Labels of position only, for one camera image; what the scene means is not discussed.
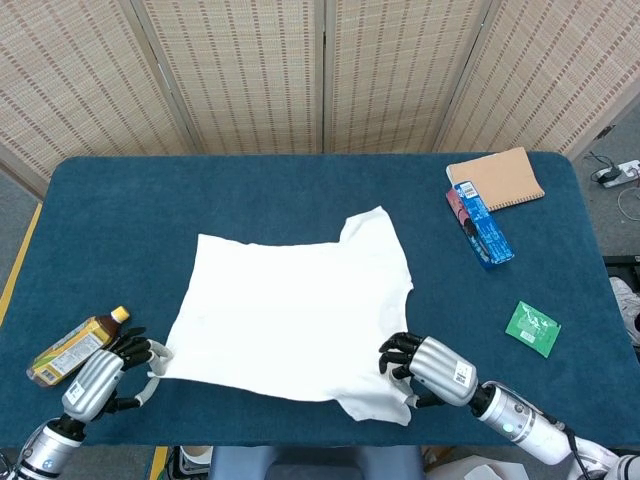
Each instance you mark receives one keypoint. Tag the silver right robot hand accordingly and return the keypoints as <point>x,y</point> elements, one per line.
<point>442,370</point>

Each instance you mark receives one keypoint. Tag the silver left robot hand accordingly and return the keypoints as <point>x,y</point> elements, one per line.
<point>92,382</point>

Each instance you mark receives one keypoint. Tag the white T-shirt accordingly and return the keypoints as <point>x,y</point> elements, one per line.
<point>290,310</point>

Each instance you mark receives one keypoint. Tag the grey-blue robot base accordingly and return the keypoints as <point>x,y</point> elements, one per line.
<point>240,465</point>

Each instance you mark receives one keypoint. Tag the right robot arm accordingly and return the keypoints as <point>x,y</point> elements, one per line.
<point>520,425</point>

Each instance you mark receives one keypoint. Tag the yellow-capped tea bottle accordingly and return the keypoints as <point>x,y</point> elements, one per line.
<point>65,350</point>

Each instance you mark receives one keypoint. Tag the green sachet packet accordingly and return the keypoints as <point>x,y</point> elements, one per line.
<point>532,327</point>

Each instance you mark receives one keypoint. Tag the white tape roll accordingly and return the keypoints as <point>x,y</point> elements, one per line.
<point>195,455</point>

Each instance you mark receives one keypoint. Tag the blue cookie box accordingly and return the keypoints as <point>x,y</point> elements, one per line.
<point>487,235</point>

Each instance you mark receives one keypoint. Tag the blue carpet table cover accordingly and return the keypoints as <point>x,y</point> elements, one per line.
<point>150,200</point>

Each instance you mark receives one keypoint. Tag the brown spiral notebook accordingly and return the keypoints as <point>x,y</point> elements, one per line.
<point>500,177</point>

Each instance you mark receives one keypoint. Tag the black power adapter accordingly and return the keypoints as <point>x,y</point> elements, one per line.
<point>607,175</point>

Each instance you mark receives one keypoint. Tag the white power strip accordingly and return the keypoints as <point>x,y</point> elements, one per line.
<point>630,170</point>

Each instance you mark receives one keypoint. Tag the woven bamboo folding screen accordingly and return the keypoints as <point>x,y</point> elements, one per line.
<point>250,75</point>

